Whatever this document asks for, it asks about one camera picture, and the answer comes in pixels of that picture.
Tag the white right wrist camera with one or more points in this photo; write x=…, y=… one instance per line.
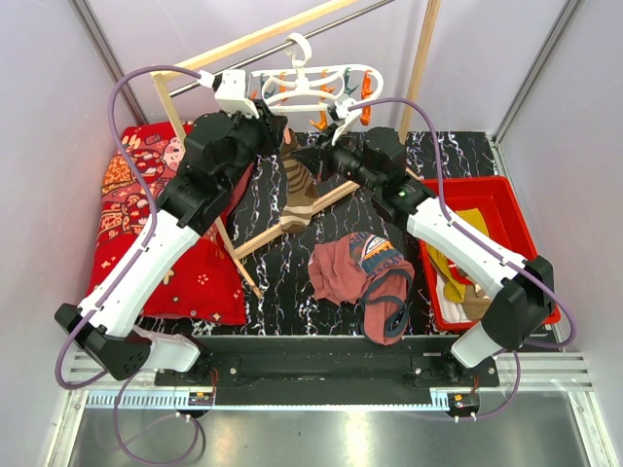
x=342, y=117

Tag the wooden drying rack frame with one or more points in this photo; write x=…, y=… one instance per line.
x=197, y=64

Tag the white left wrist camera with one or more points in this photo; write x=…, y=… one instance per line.
x=230, y=92

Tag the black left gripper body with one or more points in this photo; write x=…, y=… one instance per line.
x=260, y=133

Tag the yellow sock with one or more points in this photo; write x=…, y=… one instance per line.
x=460, y=261

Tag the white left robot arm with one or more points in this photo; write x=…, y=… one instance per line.
x=218, y=150

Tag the orange clothes peg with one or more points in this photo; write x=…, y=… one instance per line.
x=366, y=92

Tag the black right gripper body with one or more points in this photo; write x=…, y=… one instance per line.
x=341, y=159

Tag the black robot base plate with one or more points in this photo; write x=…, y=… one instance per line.
x=330, y=373

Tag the white plastic clip hanger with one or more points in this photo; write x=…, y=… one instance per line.
x=302, y=88

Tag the brown striped sock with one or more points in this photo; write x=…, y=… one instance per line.
x=302, y=192

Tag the maroon printed shirt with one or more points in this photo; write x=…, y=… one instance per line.
x=366, y=269

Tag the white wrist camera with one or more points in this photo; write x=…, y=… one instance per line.
x=342, y=117
x=230, y=92

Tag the metal hanging rod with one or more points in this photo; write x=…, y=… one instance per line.
x=277, y=46

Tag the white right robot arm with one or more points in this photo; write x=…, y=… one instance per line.
x=521, y=290

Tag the red patterned pillow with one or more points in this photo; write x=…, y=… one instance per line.
x=204, y=284

